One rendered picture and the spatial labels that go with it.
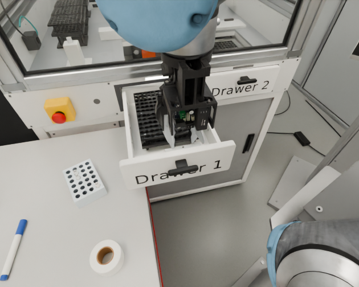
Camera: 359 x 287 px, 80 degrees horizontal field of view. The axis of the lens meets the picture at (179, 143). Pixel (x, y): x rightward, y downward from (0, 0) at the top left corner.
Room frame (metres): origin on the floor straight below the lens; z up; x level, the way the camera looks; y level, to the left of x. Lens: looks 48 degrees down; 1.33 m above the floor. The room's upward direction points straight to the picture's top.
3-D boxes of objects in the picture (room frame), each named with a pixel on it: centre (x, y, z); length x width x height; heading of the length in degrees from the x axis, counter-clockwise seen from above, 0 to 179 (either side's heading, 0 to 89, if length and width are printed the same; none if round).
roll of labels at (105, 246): (0.14, 0.17, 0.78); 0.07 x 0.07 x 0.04
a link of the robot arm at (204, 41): (0.29, -0.01, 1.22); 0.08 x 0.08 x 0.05
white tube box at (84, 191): (0.34, 0.28, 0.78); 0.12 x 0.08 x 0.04; 34
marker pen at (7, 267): (0.16, 0.40, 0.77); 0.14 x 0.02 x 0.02; 8
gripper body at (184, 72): (0.28, -0.01, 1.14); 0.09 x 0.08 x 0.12; 13
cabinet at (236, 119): (1.12, 0.14, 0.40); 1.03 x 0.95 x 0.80; 103
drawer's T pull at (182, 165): (0.31, -0.01, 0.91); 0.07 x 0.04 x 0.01; 103
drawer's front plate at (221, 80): (0.72, -0.23, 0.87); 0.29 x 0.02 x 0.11; 103
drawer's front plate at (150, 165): (0.33, 0.00, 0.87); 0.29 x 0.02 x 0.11; 103
